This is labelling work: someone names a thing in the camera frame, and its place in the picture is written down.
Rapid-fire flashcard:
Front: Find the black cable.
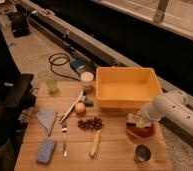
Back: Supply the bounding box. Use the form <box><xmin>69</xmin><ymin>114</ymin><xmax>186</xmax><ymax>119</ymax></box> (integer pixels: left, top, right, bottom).
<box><xmin>48</xmin><ymin>52</ymin><xmax>82</xmax><ymax>82</ymax></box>

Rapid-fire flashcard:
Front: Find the blue power adapter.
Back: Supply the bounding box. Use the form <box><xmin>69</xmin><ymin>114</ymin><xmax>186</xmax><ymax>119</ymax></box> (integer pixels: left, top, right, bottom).
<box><xmin>70</xmin><ymin>59</ymin><xmax>89</xmax><ymax>75</ymax></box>

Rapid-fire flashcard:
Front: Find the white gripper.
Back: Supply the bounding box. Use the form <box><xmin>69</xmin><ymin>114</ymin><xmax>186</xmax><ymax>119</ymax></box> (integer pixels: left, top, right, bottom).
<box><xmin>126</xmin><ymin>113</ymin><xmax>151</xmax><ymax>128</ymax></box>

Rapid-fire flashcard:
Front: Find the green translucent cup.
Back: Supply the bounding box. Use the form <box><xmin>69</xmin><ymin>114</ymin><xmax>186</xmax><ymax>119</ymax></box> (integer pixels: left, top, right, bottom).
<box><xmin>46</xmin><ymin>77</ymin><xmax>58</xmax><ymax>93</ymax></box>

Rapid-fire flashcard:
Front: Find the peach fruit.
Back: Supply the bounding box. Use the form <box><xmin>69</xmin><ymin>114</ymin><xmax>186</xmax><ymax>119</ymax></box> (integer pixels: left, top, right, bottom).
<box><xmin>74</xmin><ymin>102</ymin><xmax>86</xmax><ymax>114</ymax></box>

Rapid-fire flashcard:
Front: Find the white-handled knife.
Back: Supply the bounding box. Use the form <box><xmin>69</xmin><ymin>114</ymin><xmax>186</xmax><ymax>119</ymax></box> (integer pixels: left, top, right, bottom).
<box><xmin>59</xmin><ymin>91</ymin><xmax>83</xmax><ymax>124</ymax></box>

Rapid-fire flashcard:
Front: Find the blue sponge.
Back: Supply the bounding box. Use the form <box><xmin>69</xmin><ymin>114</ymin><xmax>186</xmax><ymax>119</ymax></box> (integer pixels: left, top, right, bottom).
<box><xmin>36</xmin><ymin>139</ymin><xmax>56</xmax><ymax>164</ymax></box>

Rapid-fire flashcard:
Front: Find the silver fork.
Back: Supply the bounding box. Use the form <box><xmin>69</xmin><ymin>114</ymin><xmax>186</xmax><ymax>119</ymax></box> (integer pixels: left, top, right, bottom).
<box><xmin>62</xmin><ymin>121</ymin><xmax>67</xmax><ymax>158</ymax></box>

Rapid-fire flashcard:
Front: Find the small green object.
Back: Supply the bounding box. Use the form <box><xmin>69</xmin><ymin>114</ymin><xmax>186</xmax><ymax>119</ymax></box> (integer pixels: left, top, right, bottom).
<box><xmin>84</xmin><ymin>98</ymin><xmax>94</xmax><ymax>107</ymax></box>

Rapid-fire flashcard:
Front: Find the yellow plastic bin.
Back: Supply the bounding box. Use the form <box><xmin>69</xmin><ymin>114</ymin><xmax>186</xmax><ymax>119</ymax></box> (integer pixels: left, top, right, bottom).
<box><xmin>96</xmin><ymin>67</ymin><xmax>162</xmax><ymax>109</ymax></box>

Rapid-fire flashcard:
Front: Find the bunch of dark grapes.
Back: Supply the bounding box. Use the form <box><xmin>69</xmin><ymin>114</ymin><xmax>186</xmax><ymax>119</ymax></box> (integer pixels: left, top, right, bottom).
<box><xmin>77</xmin><ymin>117</ymin><xmax>103</xmax><ymax>131</ymax></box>

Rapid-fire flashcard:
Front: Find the black equipment on left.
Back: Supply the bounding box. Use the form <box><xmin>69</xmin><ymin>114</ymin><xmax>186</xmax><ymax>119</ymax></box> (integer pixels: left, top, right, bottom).
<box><xmin>0</xmin><ymin>68</ymin><xmax>37</xmax><ymax>158</ymax></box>

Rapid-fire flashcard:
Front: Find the grey folded cloth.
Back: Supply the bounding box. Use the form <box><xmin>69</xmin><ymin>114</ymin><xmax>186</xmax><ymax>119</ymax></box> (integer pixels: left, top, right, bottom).
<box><xmin>37</xmin><ymin>108</ymin><xmax>57</xmax><ymax>136</ymax></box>

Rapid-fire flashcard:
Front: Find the metal cup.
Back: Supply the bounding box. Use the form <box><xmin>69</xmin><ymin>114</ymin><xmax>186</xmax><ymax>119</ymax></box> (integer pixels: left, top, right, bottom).
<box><xmin>134</xmin><ymin>144</ymin><xmax>151</xmax><ymax>163</ymax></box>

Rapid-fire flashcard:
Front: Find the metal rail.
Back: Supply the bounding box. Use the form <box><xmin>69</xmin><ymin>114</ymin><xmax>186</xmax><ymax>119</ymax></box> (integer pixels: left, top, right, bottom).
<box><xmin>20</xmin><ymin>0</ymin><xmax>193</xmax><ymax>109</ymax></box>

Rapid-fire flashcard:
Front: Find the black box device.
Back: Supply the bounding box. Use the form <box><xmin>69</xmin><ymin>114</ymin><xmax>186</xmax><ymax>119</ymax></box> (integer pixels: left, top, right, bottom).
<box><xmin>11</xmin><ymin>13</ymin><xmax>30</xmax><ymax>37</ymax></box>

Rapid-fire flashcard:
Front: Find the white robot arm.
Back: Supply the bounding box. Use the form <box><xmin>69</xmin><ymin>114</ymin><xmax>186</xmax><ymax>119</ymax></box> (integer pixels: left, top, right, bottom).
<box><xmin>126</xmin><ymin>90</ymin><xmax>193</xmax><ymax>137</ymax></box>

